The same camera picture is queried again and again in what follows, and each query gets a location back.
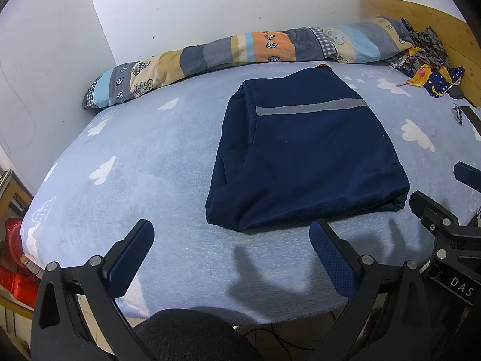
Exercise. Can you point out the person's black trouser leg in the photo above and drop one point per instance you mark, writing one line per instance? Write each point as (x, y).
(188, 334)

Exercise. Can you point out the rolled patchwork quilt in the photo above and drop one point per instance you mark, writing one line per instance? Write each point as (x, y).
(225, 50)

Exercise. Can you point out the wooden headboard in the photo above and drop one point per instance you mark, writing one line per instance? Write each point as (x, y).
(443, 22)

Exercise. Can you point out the red plastic stool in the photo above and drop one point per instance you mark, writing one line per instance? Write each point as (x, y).
(15, 282)

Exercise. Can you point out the light blue cloud bed sheet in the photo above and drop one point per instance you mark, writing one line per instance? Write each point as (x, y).
(150, 180)

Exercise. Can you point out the navy blue work jacket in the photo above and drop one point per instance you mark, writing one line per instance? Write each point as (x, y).
(308, 158)

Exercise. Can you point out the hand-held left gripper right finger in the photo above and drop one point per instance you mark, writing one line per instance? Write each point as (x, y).
(334, 261)

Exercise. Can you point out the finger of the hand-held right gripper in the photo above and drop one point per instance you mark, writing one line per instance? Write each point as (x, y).
(469, 176)
(432, 212)

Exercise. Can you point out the flat black device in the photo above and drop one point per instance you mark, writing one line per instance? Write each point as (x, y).
(472, 118)

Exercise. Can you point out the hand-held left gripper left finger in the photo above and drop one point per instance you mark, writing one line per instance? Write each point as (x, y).
(129, 261)

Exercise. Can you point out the dark patterned cloth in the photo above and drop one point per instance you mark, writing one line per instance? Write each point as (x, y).
(428, 56)

